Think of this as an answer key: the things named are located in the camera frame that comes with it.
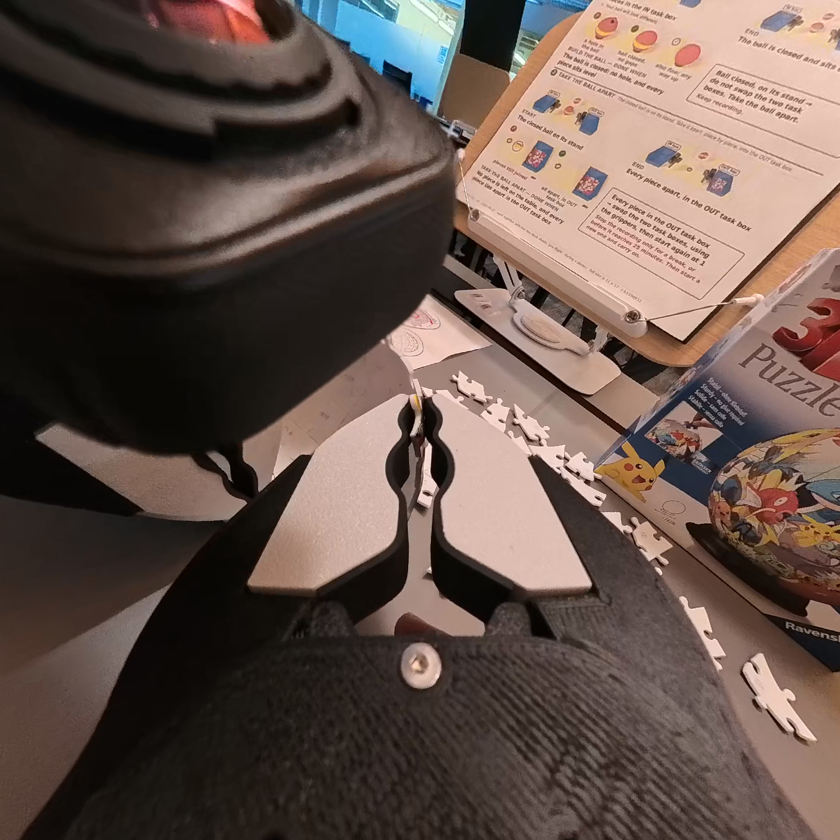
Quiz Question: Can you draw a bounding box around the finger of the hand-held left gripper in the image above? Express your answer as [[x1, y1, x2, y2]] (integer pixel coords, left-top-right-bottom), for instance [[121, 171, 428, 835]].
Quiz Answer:
[[131, 449, 258, 521]]

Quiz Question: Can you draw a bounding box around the white book stand base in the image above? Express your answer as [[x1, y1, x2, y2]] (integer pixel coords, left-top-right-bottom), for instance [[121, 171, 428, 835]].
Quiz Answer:
[[454, 259, 623, 396]]

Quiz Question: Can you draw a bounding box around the printed puzzle piece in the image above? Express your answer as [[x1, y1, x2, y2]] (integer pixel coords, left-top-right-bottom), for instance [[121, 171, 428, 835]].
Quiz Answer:
[[407, 392, 442, 510]]

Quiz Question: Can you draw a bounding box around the partly built puzzle ball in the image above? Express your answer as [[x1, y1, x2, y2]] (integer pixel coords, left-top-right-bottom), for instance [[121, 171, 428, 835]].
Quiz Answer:
[[271, 367, 395, 481]]

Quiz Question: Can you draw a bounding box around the black panel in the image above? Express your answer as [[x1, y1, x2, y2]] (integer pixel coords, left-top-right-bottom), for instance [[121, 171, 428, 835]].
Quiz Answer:
[[459, 0, 527, 70]]

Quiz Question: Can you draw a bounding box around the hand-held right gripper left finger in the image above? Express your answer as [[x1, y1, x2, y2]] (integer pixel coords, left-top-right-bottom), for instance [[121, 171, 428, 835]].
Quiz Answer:
[[246, 394, 416, 631]]

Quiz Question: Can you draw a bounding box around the pile of white puzzle pieces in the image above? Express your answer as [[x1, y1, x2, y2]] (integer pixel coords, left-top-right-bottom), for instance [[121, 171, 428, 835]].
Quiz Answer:
[[451, 371, 819, 744]]

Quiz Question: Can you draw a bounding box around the instruction sheet on stand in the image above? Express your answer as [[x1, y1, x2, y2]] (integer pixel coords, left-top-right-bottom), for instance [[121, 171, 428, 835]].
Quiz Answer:
[[451, 12, 840, 368]]

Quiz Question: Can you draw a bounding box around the cardboard sheet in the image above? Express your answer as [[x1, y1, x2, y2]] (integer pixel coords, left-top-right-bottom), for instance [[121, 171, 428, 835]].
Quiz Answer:
[[436, 52, 514, 133]]

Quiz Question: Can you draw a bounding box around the paper sheet with red print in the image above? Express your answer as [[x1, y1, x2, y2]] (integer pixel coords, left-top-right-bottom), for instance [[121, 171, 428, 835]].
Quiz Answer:
[[384, 295, 492, 372]]

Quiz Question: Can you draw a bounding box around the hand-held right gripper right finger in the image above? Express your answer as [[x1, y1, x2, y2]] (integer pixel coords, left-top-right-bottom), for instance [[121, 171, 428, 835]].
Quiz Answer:
[[422, 394, 596, 634]]

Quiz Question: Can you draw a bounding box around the colourful puzzle box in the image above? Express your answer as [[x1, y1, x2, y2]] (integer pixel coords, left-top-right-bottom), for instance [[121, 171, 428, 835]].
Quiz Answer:
[[594, 248, 840, 674]]

